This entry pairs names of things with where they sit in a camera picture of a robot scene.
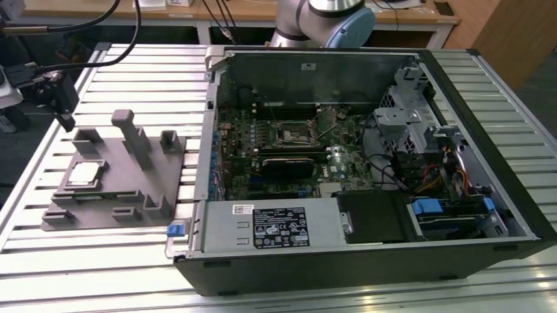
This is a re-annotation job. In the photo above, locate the silver CPU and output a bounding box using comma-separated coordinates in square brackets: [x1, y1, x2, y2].
[68, 162, 101, 184]

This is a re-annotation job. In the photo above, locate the CPU socket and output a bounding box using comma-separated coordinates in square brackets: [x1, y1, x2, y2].
[271, 119, 321, 146]

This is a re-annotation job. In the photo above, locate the wooden desk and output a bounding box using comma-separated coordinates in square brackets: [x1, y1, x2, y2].
[19, 0, 462, 50]

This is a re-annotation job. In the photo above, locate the grey parts rack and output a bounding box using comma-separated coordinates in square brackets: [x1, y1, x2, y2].
[39, 109, 188, 232]

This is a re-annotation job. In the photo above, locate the green RAM stick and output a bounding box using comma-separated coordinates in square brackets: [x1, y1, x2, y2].
[71, 192, 121, 200]

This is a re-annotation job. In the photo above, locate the grey case latch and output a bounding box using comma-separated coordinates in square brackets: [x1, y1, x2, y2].
[203, 45, 228, 72]

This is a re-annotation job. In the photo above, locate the blue case latch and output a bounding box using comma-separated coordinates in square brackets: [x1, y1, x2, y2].
[167, 220, 188, 237]

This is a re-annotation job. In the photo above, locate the grey power supply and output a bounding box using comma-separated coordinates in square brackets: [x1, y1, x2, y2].
[186, 199, 350, 259]

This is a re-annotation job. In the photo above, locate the black graphics card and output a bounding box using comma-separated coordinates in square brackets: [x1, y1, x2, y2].
[259, 157, 317, 179]

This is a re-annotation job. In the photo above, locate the silver chipset heatsink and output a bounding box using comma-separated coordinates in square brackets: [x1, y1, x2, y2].
[319, 182, 346, 197]

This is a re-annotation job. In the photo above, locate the green motherboard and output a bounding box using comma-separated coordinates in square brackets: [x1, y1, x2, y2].
[215, 104, 379, 201]

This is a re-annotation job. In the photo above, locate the metal drive cage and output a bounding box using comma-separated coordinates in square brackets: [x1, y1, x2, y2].
[371, 67, 469, 156]

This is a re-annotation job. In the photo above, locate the black PC case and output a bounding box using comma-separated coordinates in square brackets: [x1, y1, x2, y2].
[172, 45, 557, 297]

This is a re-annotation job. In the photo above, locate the black plastic shroud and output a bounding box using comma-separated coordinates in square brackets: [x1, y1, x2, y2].
[333, 190, 426, 245]

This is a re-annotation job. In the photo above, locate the blue disk carrier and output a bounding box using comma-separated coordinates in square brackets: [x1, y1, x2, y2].
[407, 197, 445, 218]

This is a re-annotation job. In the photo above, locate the wooden cabinet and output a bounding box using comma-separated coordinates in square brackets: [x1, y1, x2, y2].
[443, 0, 557, 94]

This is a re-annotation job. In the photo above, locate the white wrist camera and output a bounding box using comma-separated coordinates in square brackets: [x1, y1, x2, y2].
[0, 81, 24, 109]

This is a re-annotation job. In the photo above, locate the black camera cable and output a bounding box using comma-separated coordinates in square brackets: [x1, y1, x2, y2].
[33, 0, 146, 73]

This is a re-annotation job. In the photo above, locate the thin hanging cable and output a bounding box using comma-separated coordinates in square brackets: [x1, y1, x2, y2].
[203, 0, 240, 46]

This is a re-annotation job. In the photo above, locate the orange yellow wire bundle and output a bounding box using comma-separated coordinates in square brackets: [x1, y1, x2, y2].
[450, 146, 475, 196]

